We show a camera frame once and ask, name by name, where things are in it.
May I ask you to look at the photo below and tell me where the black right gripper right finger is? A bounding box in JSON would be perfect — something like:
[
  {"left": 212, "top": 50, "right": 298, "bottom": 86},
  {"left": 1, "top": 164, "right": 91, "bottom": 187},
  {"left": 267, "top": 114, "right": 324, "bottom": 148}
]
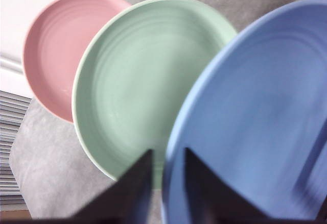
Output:
[{"left": 163, "top": 147, "right": 327, "bottom": 224}]

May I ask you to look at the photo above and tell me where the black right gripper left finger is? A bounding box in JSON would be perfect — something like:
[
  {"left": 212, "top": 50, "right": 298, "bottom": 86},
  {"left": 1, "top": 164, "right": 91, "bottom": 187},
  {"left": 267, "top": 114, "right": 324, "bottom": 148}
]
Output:
[{"left": 33, "top": 149, "right": 154, "bottom": 224}]

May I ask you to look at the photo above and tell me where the blue round plate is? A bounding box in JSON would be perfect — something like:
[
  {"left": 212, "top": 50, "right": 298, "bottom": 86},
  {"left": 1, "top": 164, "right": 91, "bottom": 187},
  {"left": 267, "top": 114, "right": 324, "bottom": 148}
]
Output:
[{"left": 163, "top": 0, "right": 327, "bottom": 224}]

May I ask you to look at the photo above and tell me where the green round plate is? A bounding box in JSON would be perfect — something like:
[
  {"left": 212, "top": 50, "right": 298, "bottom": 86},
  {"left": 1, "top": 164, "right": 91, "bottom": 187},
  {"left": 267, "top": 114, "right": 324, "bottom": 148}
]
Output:
[{"left": 72, "top": 0, "right": 238, "bottom": 191}]

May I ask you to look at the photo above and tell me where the pink round plate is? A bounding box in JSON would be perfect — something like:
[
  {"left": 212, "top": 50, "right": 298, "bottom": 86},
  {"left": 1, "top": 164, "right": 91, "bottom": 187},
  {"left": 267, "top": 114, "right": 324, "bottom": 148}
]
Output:
[{"left": 22, "top": 0, "right": 133, "bottom": 125}]

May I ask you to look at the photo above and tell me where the grey slatted panel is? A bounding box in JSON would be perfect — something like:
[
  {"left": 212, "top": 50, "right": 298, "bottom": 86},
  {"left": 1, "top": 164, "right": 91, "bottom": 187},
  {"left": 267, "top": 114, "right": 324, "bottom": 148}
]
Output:
[{"left": 0, "top": 91, "right": 33, "bottom": 211}]

